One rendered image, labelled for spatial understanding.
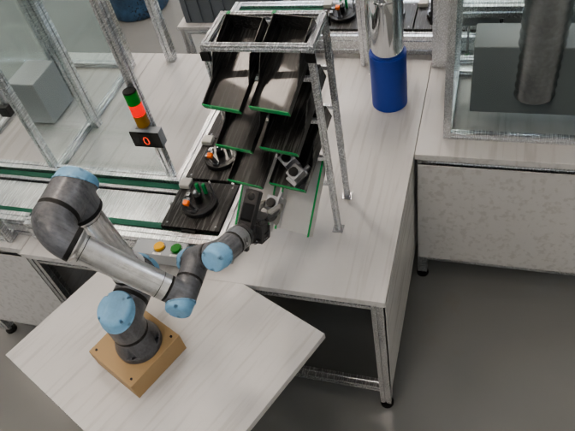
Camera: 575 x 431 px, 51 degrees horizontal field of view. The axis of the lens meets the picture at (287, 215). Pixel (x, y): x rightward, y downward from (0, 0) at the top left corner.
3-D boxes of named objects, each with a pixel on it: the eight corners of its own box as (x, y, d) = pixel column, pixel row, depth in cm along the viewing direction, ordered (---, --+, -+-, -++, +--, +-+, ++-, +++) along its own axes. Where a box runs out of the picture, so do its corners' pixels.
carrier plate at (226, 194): (220, 234, 221) (218, 231, 219) (162, 228, 228) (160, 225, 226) (240, 188, 236) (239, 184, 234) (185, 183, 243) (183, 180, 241)
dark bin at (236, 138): (253, 154, 187) (244, 144, 181) (217, 147, 193) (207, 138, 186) (281, 75, 193) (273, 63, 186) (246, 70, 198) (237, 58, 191)
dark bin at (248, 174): (263, 189, 199) (254, 182, 193) (229, 181, 204) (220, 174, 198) (289, 114, 204) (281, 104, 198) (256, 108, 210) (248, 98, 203)
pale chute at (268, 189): (272, 232, 213) (267, 233, 209) (240, 223, 218) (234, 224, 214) (287, 154, 209) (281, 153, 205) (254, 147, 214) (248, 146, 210)
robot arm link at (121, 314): (104, 343, 186) (86, 321, 176) (121, 305, 194) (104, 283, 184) (139, 347, 183) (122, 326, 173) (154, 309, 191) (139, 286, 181)
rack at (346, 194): (342, 233, 224) (315, 49, 165) (251, 223, 234) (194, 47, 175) (352, 192, 236) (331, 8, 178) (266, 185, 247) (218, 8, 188)
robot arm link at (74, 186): (121, 309, 194) (25, 200, 154) (138, 271, 203) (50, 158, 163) (153, 312, 190) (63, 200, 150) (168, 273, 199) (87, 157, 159)
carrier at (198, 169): (240, 185, 236) (234, 162, 227) (186, 180, 244) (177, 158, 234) (258, 144, 251) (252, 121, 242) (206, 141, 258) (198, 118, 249)
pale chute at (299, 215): (313, 236, 208) (308, 237, 204) (279, 227, 213) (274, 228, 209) (328, 156, 205) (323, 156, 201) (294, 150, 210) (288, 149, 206)
